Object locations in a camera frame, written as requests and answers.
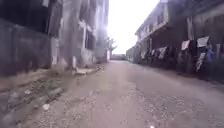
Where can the low distant building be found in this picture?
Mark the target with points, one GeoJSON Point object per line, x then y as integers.
{"type": "Point", "coordinates": [118, 57]}

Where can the bare tree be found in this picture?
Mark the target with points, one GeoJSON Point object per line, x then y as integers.
{"type": "Point", "coordinates": [111, 46]}

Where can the pale concrete slab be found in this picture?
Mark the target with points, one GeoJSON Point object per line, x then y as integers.
{"type": "Point", "coordinates": [85, 70]}

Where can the brown dirt road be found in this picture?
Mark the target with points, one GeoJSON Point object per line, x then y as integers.
{"type": "Point", "coordinates": [133, 96]}

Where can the robot's own part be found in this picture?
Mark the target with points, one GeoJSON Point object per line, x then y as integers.
{"type": "Point", "coordinates": [152, 126]}

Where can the long dark building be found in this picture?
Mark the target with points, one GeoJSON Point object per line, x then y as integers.
{"type": "Point", "coordinates": [180, 33]}

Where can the small pale stone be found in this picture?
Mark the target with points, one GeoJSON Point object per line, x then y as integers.
{"type": "Point", "coordinates": [45, 106]}

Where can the rubble strewn dirt verge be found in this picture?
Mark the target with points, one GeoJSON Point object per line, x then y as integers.
{"type": "Point", "coordinates": [36, 90]}

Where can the grey concrete building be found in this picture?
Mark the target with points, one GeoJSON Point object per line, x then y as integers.
{"type": "Point", "coordinates": [33, 40]}

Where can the row of hanging laundry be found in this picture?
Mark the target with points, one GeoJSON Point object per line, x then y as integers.
{"type": "Point", "coordinates": [200, 50]}

